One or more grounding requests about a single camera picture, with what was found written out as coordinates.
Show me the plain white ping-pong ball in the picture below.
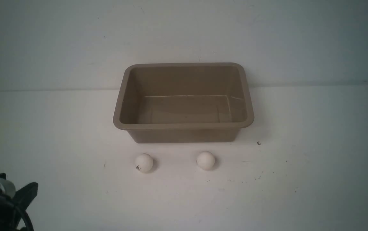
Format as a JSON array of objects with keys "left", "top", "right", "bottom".
[{"left": 196, "top": 151, "right": 216, "bottom": 171}]

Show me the white ping-pong ball with logo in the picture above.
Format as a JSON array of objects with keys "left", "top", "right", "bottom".
[{"left": 135, "top": 153, "right": 154, "bottom": 173}]

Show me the brown plastic bin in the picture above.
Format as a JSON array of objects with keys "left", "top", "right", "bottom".
[{"left": 113, "top": 63, "right": 255, "bottom": 143}]

